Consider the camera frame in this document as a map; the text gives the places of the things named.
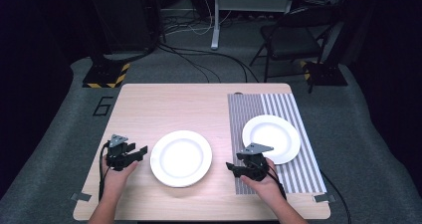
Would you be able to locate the black folding chair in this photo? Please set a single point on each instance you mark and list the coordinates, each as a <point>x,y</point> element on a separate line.
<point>288,41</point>

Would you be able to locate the grey striped placemat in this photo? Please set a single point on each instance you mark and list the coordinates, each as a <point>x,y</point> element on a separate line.
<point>252,108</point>

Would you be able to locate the person's left hand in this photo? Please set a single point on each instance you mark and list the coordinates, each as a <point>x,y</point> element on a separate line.
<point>114,182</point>

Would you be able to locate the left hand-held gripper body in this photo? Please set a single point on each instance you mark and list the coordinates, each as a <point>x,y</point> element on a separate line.
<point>117,152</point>

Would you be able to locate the dark cabinet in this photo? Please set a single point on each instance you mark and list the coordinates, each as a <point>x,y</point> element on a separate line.
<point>122,18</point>

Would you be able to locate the grey tape piece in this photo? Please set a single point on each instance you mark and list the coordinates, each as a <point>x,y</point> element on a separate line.
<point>80,196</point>
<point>324,197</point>

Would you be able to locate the white ceramic plate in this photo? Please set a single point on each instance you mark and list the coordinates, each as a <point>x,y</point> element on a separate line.
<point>180,157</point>
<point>275,134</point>

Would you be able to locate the person's right hand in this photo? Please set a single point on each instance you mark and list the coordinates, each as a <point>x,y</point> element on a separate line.
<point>267,189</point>

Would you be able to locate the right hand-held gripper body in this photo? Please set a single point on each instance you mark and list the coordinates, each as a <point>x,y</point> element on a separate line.
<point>257,166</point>

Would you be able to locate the white metal stand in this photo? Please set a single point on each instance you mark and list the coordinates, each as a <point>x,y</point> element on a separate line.
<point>215,25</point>

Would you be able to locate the black base with yellow stripes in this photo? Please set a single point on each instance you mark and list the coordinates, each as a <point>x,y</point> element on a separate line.
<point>326,74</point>
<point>104,74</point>

